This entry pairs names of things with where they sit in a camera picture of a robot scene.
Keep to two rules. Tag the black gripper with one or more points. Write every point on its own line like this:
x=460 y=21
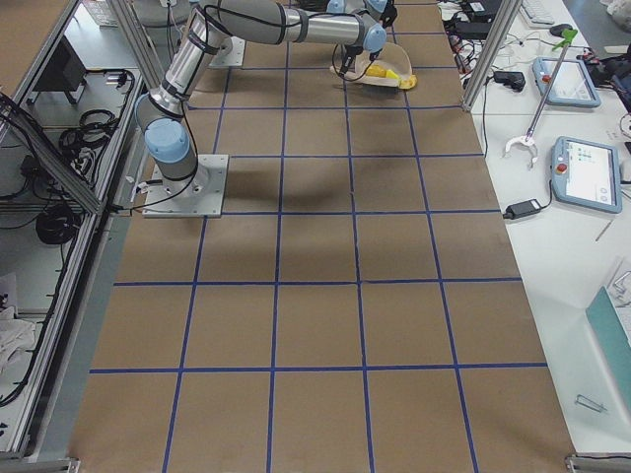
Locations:
x=371 y=58
x=389 y=15

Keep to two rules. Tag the yellow green sponge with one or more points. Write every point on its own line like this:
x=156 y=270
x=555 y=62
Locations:
x=378 y=71

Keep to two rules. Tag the beige plastic dustpan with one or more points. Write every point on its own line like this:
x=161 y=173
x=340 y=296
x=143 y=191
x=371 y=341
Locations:
x=391 y=68

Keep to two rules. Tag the yellow toy potato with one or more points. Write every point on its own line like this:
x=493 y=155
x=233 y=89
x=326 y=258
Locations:
x=407 y=83

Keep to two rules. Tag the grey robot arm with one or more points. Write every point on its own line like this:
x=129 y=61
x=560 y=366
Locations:
x=373 y=8
x=216 y=34

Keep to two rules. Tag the long reacher grabber tool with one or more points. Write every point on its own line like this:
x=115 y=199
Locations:
x=527 y=139

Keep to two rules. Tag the far teach pendant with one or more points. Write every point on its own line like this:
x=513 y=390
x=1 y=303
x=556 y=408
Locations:
x=573 y=85

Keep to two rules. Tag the teach pendant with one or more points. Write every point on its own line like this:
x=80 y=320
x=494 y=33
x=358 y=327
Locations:
x=573 y=85
x=586 y=174

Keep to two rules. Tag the black power adapter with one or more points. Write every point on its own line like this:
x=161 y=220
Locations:
x=522 y=209

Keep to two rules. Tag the near teach pendant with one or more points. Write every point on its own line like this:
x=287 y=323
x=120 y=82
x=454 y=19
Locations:
x=586 y=174

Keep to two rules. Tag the teal folder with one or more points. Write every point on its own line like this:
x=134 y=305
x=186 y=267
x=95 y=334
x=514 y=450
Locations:
x=613 y=339

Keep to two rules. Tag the white crumpled cloth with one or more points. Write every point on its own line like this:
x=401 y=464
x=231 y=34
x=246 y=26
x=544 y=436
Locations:
x=17 y=335

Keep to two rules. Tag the aluminium frame post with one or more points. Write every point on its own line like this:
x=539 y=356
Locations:
x=497 y=35

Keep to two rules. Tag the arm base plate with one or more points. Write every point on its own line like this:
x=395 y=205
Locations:
x=204 y=196

